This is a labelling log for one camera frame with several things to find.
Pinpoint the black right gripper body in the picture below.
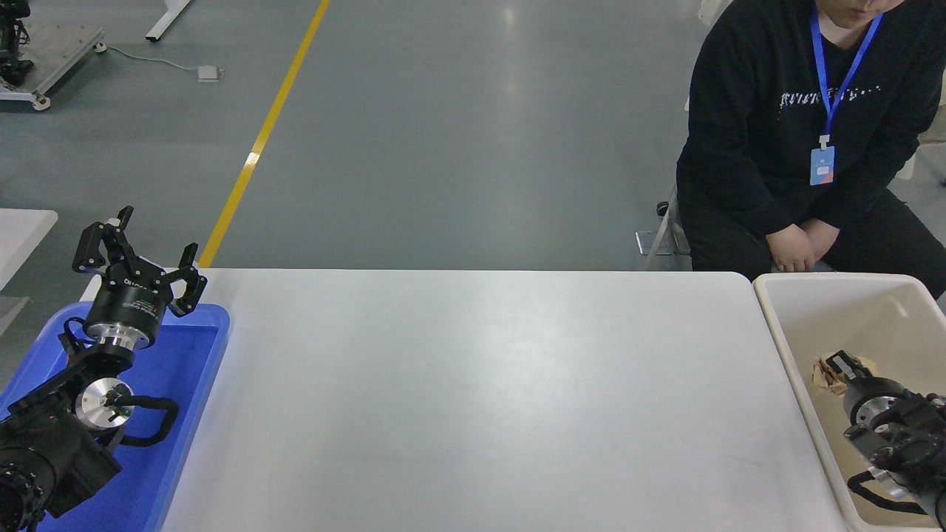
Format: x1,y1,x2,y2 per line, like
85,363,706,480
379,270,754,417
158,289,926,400
842,375,899,419

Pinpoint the white desk leg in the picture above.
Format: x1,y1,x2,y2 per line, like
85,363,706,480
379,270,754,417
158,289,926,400
146,0,193,41

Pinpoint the black machine on platform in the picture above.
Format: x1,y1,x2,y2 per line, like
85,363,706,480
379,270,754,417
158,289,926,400
0,0,35,86

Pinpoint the person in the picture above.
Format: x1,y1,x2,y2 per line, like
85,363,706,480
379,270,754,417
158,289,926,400
676,0,946,300

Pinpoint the tan paper ball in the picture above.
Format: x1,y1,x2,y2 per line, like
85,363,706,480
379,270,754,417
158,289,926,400
811,353,880,398

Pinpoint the grey wheeled platform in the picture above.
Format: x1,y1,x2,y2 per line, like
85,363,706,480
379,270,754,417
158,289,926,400
0,22,108,112

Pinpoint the person's right hand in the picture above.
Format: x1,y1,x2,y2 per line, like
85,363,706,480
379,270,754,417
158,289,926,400
765,223,817,273

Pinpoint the large pale plastic bin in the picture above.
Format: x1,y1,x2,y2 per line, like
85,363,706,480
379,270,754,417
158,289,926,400
752,272,946,532

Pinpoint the small white side table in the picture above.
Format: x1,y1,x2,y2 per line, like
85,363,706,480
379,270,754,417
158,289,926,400
0,208,60,337

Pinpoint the person's left hand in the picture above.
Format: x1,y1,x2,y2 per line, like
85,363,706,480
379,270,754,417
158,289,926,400
802,219,841,259

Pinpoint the blue lanyard badge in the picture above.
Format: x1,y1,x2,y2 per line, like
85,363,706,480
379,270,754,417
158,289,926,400
808,9,885,187

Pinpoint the blue plastic tray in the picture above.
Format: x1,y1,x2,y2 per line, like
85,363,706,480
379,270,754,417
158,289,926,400
0,301,231,532

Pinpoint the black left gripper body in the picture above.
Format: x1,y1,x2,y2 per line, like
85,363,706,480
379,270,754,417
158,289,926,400
85,259,177,342

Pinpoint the white power adapter with cable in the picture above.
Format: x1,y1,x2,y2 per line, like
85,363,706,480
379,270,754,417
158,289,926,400
106,46,222,83

